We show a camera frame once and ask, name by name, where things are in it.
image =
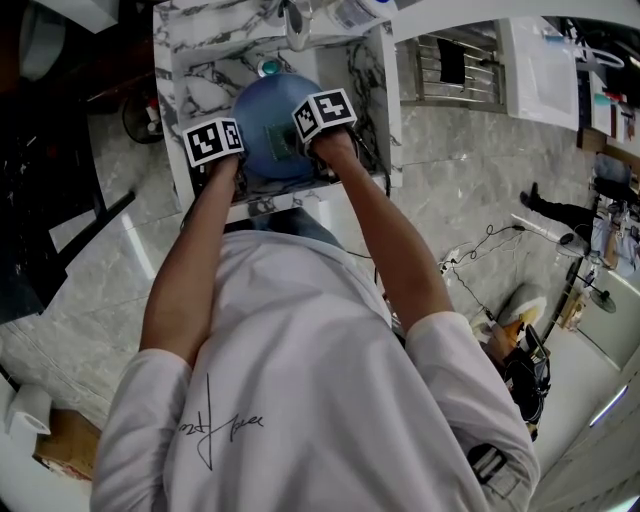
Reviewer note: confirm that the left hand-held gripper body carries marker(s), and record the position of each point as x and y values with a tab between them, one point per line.
212	142

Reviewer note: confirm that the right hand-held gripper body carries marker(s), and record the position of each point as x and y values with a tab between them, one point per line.
325	115

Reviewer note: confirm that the green textured sponge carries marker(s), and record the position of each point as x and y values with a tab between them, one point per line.
277	142

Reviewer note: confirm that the blue large plate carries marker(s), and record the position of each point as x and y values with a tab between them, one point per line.
260	105

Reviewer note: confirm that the person's right forearm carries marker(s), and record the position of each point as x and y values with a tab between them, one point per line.
395	235

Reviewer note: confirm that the person's left forearm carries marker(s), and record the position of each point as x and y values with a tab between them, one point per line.
185	270

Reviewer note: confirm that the white marble sink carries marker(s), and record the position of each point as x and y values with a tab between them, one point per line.
200	95

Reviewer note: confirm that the teal sink drain plug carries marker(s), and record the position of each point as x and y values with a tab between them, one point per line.
270	66

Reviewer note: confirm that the black round basket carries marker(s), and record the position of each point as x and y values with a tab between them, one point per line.
137	125

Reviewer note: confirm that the chrome faucet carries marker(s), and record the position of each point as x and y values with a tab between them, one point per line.
297	30

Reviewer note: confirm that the white pump bottle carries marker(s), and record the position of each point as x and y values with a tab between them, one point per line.
357	12

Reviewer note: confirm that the person's blue jeans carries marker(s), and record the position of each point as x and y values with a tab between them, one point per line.
305	227

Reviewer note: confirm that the stainless steel rack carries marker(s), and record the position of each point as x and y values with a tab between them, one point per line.
480	85

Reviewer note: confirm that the white ceramic basin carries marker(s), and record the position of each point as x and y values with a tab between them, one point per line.
90	12

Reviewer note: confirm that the black marble vanity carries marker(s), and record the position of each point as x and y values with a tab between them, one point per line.
35	200

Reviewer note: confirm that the white power strip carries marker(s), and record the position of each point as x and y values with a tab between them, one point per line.
450	260

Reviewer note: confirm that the white rounded ceramic fixture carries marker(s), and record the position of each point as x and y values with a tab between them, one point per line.
42	45

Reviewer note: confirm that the white table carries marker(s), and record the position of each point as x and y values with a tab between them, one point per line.
540	75

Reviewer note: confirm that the white ceramic toilet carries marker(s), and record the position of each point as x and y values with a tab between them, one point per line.
522	297

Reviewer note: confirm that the person's white shirt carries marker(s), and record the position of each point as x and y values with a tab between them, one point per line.
310	400

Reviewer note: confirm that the white paper roll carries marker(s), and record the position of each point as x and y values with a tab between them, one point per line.
30	407

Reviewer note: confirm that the small cardboard box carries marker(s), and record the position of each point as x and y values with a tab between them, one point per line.
70	440

